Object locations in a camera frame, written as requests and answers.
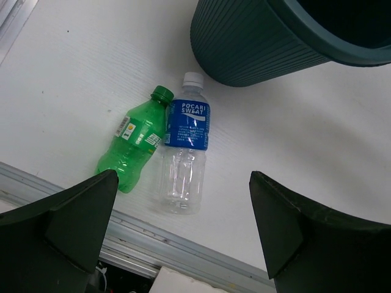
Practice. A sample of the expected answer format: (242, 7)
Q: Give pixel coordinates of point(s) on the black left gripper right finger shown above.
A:
(309, 247)

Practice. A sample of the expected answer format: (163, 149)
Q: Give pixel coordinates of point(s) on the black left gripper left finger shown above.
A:
(53, 245)

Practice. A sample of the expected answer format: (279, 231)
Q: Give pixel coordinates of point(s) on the green plastic soda bottle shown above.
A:
(136, 139)

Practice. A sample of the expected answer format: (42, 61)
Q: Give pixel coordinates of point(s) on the dark teal plastic bin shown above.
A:
(242, 43)

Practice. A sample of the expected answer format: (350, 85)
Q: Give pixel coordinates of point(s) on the blue label clear bottle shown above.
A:
(185, 146)

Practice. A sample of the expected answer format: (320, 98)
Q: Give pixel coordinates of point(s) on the aluminium table frame rail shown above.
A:
(69, 69)

